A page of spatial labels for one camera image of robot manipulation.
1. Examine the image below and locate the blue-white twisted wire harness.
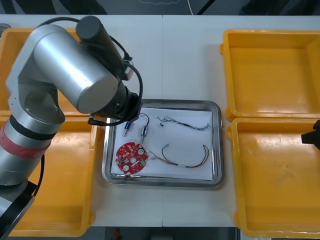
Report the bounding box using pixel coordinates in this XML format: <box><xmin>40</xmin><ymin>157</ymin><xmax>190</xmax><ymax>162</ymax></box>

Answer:
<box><xmin>155</xmin><ymin>115</ymin><xmax>212</xmax><ymax>132</ymax></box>

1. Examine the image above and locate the steel tray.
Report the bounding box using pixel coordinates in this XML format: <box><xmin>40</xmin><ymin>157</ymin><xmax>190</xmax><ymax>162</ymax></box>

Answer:
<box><xmin>101</xmin><ymin>98</ymin><xmax>224</xmax><ymax>189</ymax></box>

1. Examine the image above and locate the white paper sheet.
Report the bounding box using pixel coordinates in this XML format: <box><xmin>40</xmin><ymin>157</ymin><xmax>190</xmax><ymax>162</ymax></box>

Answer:
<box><xmin>110</xmin><ymin>106</ymin><xmax>214</xmax><ymax>181</ymax></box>

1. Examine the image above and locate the red-black wire harness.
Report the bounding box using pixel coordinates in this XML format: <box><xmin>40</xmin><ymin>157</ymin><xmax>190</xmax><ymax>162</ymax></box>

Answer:
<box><xmin>148</xmin><ymin>143</ymin><xmax>212</xmax><ymax>169</ymax></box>

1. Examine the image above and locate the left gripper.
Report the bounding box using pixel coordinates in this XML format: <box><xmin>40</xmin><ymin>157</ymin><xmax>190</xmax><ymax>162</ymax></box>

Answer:
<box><xmin>116</xmin><ymin>85</ymin><xmax>144</xmax><ymax>125</ymax></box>

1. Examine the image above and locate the yellow-orange plastic bin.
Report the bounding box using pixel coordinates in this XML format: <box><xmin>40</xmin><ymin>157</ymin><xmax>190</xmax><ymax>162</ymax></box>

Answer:
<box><xmin>0</xmin><ymin>116</ymin><xmax>102</xmax><ymax>238</ymax></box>
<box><xmin>219</xmin><ymin>29</ymin><xmax>320</xmax><ymax>122</ymax></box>
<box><xmin>226</xmin><ymin>117</ymin><xmax>320</xmax><ymax>239</ymax></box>
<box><xmin>0</xmin><ymin>27</ymin><xmax>92</xmax><ymax>118</ymax></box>

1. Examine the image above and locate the metal solenoid with blue label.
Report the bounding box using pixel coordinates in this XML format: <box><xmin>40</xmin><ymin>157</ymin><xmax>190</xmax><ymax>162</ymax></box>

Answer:
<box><xmin>122</xmin><ymin>120</ymin><xmax>134</xmax><ymax>137</ymax></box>
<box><xmin>138</xmin><ymin>113</ymin><xmax>151</xmax><ymax>144</ymax></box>

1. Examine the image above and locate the round red circuit board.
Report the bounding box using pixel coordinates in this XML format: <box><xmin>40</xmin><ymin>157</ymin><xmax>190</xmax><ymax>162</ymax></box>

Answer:
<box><xmin>115</xmin><ymin>141</ymin><xmax>151</xmax><ymax>175</ymax></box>

